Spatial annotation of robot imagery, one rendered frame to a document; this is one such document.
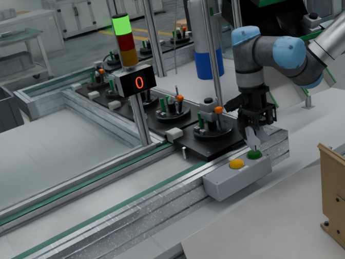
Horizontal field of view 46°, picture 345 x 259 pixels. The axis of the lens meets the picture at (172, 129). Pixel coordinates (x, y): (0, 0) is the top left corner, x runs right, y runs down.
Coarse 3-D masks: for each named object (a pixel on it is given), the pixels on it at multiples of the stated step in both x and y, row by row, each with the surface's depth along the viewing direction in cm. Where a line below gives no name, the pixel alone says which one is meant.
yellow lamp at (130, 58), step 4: (120, 52) 128; (124, 52) 126; (128, 52) 126; (132, 52) 126; (136, 52) 128; (124, 56) 127; (128, 56) 126; (132, 56) 127; (136, 56) 128; (124, 60) 127; (128, 60) 127; (132, 60) 127; (136, 60) 128; (124, 64) 128; (128, 64) 127; (132, 64) 127
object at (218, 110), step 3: (216, 108) 132; (219, 108) 131; (213, 111) 134; (216, 111) 132; (219, 111) 131; (222, 111) 132; (219, 114) 132; (219, 117) 133; (222, 117) 133; (219, 120) 133; (222, 120) 134; (219, 123) 134; (222, 123) 134; (219, 126) 134; (222, 126) 134
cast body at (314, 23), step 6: (312, 12) 142; (306, 18) 142; (312, 18) 141; (318, 18) 141; (300, 24) 145; (306, 24) 143; (312, 24) 141; (318, 24) 142; (306, 30) 144; (312, 30) 141; (318, 30) 143
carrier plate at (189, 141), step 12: (204, 120) 151; (228, 120) 147; (192, 132) 144; (180, 144) 138; (192, 144) 135; (204, 144) 133; (216, 144) 132; (228, 144) 130; (204, 156) 127; (216, 156) 127
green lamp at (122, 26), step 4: (112, 20) 123; (116, 20) 122; (120, 20) 122; (124, 20) 122; (128, 20) 123; (116, 24) 123; (120, 24) 122; (124, 24) 122; (128, 24) 123; (116, 28) 123; (120, 28) 123; (124, 28) 123; (128, 28) 124; (116, 32) 124; (120, 32) 123; (124, 32) 123; (128, 32) 124
